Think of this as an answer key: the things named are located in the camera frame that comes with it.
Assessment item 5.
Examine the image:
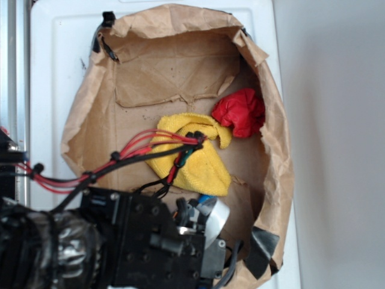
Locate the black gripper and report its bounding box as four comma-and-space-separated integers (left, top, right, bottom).
80, 188, 230, 288

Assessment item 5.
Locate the blue plastic bottle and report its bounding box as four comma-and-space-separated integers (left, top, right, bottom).
196, 195, 217, 216

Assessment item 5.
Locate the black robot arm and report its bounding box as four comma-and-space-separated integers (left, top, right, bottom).
1, 189, 235, 288

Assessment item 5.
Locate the red crumpled cloth ball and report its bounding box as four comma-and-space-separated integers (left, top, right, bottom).
211, 88, 265, 138

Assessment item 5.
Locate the brown paper bag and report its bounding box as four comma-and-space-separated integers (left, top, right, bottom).
61, 4, 294, 288

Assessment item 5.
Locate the white plastic tray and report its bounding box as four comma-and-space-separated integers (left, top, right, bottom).
29, 1, 301, 288

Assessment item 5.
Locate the red and black cable bundle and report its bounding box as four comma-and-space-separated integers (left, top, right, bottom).
16, 128, 208, 211

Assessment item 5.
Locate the black mounting bracket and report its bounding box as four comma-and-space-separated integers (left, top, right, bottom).
1, 126, 27, 200

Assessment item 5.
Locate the aluminium frame rail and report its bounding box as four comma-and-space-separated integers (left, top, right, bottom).
0, 0, 31, 205

